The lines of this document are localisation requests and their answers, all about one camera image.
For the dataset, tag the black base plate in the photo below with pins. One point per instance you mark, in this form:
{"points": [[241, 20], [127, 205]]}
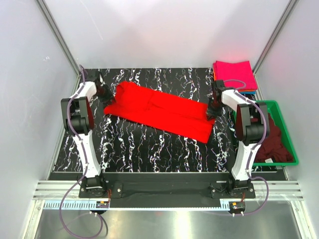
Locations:
{"points": [[163, 202]]}

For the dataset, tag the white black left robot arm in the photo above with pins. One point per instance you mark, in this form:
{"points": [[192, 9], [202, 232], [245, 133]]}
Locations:
{"points": [[78, 121]]}

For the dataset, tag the folded pink t shirt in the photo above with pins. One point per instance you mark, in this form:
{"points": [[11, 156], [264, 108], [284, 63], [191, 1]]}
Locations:
{"points": [[235, 74]]}

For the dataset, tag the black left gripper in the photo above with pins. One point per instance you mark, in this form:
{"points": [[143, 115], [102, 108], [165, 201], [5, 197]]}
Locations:
{"points": [[105, 100]]}

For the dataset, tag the right connector box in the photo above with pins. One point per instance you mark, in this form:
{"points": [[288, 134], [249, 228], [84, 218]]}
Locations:
{"points": [[240, 206]]}

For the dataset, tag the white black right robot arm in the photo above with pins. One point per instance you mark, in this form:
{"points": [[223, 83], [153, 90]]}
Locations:
{"points": [[239, 180]]}

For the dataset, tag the maroon t shirt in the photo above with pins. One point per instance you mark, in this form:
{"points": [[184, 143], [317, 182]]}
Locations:
{"points": [[272, 149]]}

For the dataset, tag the green plastic bin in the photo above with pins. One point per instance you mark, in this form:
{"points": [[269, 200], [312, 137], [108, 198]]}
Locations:
{"points": [[281, 124]]}

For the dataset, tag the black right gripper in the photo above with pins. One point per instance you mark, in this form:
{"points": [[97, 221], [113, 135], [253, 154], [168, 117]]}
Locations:
{"points": [[211, 115]]}

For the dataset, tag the connector box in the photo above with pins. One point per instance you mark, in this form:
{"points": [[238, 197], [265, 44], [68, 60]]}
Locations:
{"points": [[102, 205], [240, 206]]}

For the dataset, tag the left connector box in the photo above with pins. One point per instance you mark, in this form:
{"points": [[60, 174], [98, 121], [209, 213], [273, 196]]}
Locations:
{"points": [[102, 205]]}

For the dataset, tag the red t shirt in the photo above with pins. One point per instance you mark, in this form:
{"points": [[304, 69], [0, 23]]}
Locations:
{"points": [[162, 111]]}

